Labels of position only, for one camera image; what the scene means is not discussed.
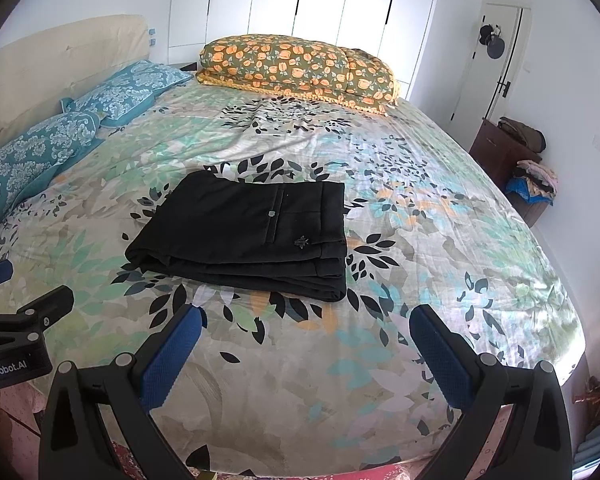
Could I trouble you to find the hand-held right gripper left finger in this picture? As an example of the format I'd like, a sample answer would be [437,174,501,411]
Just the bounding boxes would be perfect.
[39,304,208,480]

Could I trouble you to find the cream padded headboard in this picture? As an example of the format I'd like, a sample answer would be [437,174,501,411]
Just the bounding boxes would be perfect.
[0,14,153,161]

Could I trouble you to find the light clothes pile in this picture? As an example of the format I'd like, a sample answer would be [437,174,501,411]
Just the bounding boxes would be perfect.
[515,159,559,201]

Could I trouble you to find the black hanging hat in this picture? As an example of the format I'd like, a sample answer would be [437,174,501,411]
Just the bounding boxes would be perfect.
[479,24,506,60]

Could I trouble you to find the brown wooden cabinet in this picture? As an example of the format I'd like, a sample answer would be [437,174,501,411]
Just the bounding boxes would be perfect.
[469,117,543,192]

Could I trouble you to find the blue patterned pillow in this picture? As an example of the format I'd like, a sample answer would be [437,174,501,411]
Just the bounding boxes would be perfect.
[0,110,105,242]
[61,60,194,129]

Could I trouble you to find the floral leaf bed sheet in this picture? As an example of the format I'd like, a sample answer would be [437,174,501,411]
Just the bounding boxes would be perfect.
[0,77,588,476]

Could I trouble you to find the pink floral blanket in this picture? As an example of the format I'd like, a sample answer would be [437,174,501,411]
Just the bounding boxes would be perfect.
[0,385,461,480]

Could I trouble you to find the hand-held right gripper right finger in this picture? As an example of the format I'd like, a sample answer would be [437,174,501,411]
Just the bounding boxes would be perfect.
[409,304,576,480]

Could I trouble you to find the white door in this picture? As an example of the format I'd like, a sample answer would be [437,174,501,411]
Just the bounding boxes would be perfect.
[450,2,524,126]

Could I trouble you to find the black pants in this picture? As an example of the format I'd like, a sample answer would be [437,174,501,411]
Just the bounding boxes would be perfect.
[124,171,348,303]

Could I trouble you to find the dark stool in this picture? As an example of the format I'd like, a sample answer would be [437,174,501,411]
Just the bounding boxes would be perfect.
[505,191,553,227]

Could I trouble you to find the white wardrobe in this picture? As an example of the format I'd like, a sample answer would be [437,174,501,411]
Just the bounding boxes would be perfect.
[167,0,443,101]

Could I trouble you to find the orange floral folded quilt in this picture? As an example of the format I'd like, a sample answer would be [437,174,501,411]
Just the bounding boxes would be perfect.
[196,34,400,117]

